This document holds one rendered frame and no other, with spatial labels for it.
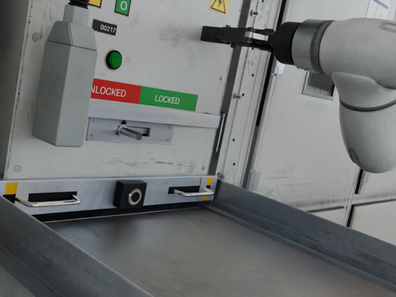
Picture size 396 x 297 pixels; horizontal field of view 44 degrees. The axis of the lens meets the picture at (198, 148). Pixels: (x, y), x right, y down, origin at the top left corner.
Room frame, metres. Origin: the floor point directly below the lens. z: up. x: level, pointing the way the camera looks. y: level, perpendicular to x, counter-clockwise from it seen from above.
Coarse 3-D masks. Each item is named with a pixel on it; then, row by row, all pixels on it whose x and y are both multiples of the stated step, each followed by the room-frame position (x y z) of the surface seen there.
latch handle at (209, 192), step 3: (174, 189) 1.01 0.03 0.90; (204, 189) 1.08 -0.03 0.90; (207, 189) 1.07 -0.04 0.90; (174, 192) 1.00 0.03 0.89; (177, 192) 1.00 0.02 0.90; (180, 192) 0.99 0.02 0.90; (183, 192) 0.99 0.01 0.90; (204, 192) 1.03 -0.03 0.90; (207, 192) 1.04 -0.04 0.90; (210, 192) 1.05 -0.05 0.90; (213, 192) 1.05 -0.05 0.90; (183, 195) 0.99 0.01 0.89; (186, 195) 0.99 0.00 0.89; (189, 195) 0.99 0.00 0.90; (192, 195) 1.00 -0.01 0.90; (195, 195) 1.01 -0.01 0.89; (198, 195) 1.01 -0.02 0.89; (201, 195) 1.02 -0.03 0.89; (204, 195) 1.03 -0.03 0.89; (207, 195) 1.04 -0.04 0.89
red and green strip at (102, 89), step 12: (96, 84) 0.84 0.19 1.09; (108, 84) 0.86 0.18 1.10; (120, 84) 0.88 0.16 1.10; (132, 84) 0.90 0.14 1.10; (96, 96) 0.85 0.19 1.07; (108, 96) 0.87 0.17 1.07; (120, 96) 0.89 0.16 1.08; (132, 96) 0.91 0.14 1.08; (144, 96) 0.93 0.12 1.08; (156, 96) 0.95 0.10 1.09; (168, 96) 0.98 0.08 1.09; (180, 96) 1.00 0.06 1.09; (192, 96) 1.03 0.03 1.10; (180, 108) 1.01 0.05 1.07; (192, 108) 1.03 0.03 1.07
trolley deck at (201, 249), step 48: (96, 240) 0.76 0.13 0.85; (144, 240) 0.81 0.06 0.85; (192, 240) 0.86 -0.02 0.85; (240, 240) 0.91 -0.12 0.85; (0, 288) 0.59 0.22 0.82; (144, 288) 0.62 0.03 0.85; (192, 288) 0.65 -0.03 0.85; (240, 288) 0.69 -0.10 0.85; (288, 288) 0.72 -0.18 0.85; (336, 288) 0.76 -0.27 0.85; (384, 288) 0.81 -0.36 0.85
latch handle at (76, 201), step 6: (18, 198) 0.74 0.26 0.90; (72, 198) 0.81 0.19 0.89; (78, 198) 0.80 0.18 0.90; (24, 204) 0.73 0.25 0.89; (30, 204) 0.73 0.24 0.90; (36, 204) 0.73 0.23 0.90; (42, 204) 0.74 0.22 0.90; (48, 204) 0.74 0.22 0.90; (54, 204) 0.75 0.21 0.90; (60, 204) 0.76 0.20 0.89; (66, 204) 0.77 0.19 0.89; (72, 204) 0.78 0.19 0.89
